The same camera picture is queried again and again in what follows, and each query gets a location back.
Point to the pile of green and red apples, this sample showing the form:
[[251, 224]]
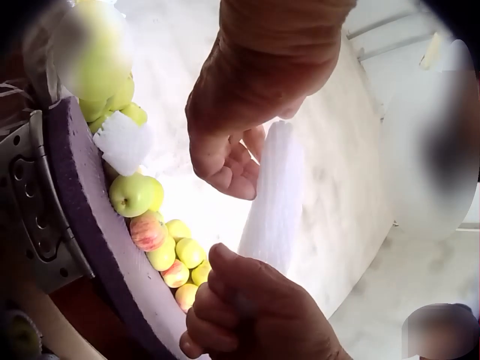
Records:
[[165, 240]]

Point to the purple foam padded rim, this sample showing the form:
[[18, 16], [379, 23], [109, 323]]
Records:
[[86, 195]]

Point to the white foam net sleeve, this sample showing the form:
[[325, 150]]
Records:
[[275, 195]]

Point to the person's right thumb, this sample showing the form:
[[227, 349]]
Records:
[[227, 259]]

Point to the grey metal bracket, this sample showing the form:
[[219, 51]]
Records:
[[33, 202]]

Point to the person's right fingers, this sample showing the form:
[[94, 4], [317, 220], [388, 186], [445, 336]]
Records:
[[210, 322]]

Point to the person's left fingers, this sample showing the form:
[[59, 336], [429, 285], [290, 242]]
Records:
[[240, 168]]

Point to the white foam chunk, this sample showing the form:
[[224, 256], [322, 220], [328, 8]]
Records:
[[123, 144]]

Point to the person's right hand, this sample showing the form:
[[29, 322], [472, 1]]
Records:
[[270, 315]]

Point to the person's left hand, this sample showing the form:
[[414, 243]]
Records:
[[262, 67]]

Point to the green apple in foam net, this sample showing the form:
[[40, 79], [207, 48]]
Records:
[[20, 333]]

